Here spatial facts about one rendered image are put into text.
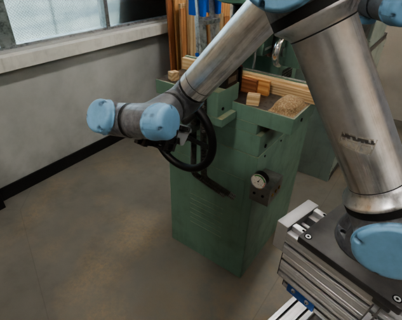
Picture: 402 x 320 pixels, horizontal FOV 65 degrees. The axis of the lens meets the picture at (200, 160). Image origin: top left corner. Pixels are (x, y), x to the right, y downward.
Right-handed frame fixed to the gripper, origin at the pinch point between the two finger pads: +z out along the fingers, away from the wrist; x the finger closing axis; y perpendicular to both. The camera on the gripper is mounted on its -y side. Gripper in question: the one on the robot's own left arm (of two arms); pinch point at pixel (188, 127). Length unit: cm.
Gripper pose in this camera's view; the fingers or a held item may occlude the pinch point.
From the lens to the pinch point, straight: 96.6
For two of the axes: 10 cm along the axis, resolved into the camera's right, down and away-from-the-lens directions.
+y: -3.1, 9.4, 1.3
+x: 8.1, 3.3, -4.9
